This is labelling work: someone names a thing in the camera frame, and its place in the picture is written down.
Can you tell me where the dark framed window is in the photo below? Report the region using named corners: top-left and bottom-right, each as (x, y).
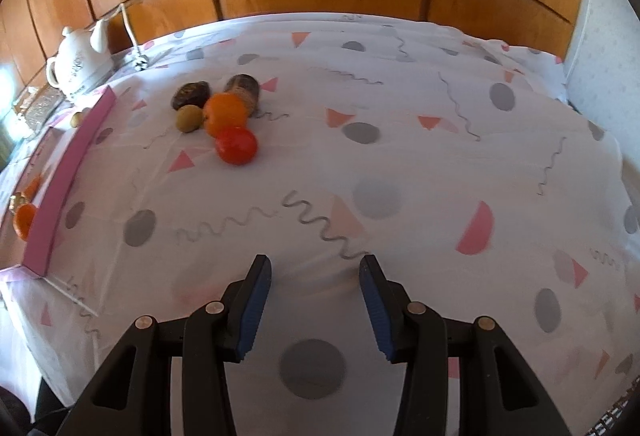
top-left (0, 106), bottom-right (17, 167)

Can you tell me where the pink cardboard box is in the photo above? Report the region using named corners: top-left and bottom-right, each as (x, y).
top-left (0, 84), bottom-right (117, 278)

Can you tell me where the woven chair seat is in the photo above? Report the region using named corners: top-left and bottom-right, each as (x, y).
top-left (582, 391), bottom-right (640, 436)

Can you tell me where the large orange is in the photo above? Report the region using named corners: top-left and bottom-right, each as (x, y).
top-left (13, 202), bottom-right (39, 241)

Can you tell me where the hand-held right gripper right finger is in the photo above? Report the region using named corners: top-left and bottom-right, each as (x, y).
top-left (359, 253), bottom-right (571, 436)

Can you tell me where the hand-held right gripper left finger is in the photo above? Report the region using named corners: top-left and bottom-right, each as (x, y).
top-left (57, 253), bottom-right (273, 436)

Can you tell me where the small orange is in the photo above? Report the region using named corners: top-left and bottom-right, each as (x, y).
top-left (203, 93), bottom-right (249, 138)

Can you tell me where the carrot piece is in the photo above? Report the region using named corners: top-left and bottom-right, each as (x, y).
top-left (21, 173), bottom-right (43, 199)

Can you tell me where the white power cable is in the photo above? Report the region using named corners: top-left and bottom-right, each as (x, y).
top-left (120, 2), bottom-right (143, 62)

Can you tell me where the large tan longan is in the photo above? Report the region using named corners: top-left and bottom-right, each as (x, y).
top-left (176, 105), bottom-right (204, 133)

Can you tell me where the white ceramic kettle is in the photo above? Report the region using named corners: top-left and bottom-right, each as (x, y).
top-left (46, 19), bottom-right (112, 92)

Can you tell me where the red tomato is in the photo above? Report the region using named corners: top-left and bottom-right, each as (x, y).
top-left (215, 126), bottom-right (259, 166)

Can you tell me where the white patterned tablecloth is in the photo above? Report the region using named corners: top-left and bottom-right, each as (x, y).
top-left (0, 11), bottom-right (640, 436)

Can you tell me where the dark brown cloth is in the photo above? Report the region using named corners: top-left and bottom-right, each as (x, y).
top-left (0, 386), bottom-right (31, 436)

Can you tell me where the patterned tissue box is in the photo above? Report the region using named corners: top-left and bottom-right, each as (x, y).
top-left (14, 85), bottom-right (65, 133)

